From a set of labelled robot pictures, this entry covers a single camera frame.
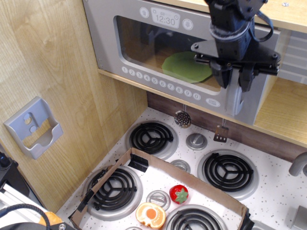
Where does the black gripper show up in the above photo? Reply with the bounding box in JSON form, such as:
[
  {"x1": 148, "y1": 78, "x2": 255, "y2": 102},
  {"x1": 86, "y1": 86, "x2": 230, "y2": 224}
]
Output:
[{"x1": 191, "y1": 22, "x2": 281, "y2": 92}]

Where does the grey toy microwave door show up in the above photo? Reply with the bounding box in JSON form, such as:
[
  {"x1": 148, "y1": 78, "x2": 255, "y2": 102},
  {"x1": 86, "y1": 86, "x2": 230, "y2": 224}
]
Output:
[{"x1": 83, "y1": 0, "x2": 279, "y2": 125}]

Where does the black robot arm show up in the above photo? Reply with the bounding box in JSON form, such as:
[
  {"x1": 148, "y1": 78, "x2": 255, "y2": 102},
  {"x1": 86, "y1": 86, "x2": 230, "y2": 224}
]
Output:
[{"x1": 191, "y1": 0, "x2": 281, "y2": 92}]

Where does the green plate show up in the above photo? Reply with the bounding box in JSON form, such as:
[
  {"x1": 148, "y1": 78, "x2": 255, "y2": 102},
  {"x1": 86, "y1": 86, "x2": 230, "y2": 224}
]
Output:
[{"x1": 162, "y1": 51, "x2": 212, "y2": 83}]

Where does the hanging toy spatula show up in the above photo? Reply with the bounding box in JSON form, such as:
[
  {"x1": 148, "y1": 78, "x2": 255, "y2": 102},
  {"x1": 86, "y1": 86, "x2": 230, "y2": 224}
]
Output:
[{"x1": 213, "y1": 118, "x2": 229, "y2": 143}]

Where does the hanging skimmer spoon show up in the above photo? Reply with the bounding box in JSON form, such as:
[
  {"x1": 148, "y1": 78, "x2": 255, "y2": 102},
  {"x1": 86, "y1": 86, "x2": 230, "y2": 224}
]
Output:
[{"x1": 174, "y1": 104, "x2": 191, "y2": 128}]

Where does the back right stove burner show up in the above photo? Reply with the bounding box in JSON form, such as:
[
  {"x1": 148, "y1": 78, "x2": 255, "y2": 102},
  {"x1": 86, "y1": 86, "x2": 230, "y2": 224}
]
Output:
[{"x1": 197, "y1": 149, "x2": 260, "y2": 201}]

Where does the stove burner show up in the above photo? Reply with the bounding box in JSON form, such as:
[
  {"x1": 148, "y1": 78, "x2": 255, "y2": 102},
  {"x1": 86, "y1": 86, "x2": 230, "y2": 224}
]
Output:
[
  {"x1": 197, "y1": 149, "x2": 260, "y2": 201},
  {"x1": 125, "y1": 121, "x2": 179, "y2": 160},
  {"x1": 162, "y1": 205, "x2": 227, "y2": 230},
  {"x1": 87, "y1": 166, "x2": 143, "y2": 221}
]

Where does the back left stove burner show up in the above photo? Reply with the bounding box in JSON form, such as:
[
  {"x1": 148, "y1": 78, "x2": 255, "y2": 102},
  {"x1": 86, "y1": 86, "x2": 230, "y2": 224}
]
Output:
[{"x1": 125, "y1": 121, "x2": 179, "y2": 160}]

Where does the grey middle stove knob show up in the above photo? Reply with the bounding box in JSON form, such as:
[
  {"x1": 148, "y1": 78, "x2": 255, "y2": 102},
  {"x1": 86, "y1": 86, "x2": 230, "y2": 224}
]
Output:
[{"x1": 171, "y1": 160, "x2": 190, "y2": 173}]

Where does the grey toy faucet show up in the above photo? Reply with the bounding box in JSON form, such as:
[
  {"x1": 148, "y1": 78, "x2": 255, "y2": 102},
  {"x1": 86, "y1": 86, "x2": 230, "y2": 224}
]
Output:
[{"x1": 289, "y1": 152, "x2": 307, "y2": 176}]

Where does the red toy strawberry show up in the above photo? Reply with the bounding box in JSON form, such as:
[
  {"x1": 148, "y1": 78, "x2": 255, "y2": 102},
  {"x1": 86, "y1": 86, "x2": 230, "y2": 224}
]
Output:
[{"x1": 169, "y1": 184, "x2": 189, "y2": 204}]

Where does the grey front stove knob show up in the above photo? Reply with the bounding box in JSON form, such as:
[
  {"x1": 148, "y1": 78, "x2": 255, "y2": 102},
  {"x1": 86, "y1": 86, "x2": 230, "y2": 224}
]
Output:
[{"x1": 146, "y1": 190, "x2": 171, "y2": 211}]

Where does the front right stove burner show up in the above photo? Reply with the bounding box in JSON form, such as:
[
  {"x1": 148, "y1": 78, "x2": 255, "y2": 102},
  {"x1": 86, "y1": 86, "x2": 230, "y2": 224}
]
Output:
[{"x1": 162, "y1": 205, "x2": 227, "y2": 230}]

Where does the orange toy fruit half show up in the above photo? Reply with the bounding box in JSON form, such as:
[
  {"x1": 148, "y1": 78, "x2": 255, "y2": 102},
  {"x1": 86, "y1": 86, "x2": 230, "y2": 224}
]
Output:
[{"x1": 135, "y1": 202, "x2": 166, "y2": 229}]

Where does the front left stove burner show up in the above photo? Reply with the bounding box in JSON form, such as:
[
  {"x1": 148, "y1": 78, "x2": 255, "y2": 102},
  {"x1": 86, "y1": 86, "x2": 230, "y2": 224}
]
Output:
[{"x1": 87, "y1": 166, "x2": 143, "y2": 221}]

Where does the orange toy bread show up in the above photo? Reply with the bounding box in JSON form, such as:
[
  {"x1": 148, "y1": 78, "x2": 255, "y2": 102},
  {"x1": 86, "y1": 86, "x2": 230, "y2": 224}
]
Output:
[{"x1": 38, "y1": 211, "x2": 63, "y2": 226}]

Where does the black device at left edge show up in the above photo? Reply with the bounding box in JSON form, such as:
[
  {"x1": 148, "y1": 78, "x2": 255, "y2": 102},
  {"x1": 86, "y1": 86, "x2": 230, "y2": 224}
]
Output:
[{"x1": 0, "y1": 152, "x2": 30, "y2": 196}]

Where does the cardboard frame barrier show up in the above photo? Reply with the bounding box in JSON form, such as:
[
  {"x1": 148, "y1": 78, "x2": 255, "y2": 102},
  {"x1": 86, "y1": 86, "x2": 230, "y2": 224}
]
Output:
[{"x1": 69, "y1": 148, "x2": 254, "y2": 230}]

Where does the grey wall phone holder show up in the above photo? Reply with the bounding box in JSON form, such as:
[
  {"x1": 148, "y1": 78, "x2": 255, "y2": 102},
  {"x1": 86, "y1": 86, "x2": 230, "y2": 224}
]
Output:
[{"x1": 4, "y1": 96, "x2": 63, "y2": 160}]

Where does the aluminium rail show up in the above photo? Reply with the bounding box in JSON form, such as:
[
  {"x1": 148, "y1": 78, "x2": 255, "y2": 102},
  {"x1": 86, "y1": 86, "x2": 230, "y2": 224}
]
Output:
[{"x1": 0, "y1": 184, "x2": 47, "y2": 228}]

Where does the black braided cable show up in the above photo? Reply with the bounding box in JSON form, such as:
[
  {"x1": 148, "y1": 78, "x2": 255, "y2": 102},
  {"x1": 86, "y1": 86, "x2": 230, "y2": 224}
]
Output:
[{"x1": 0, "y1": 203, "x2": 51, "y2": 230}]

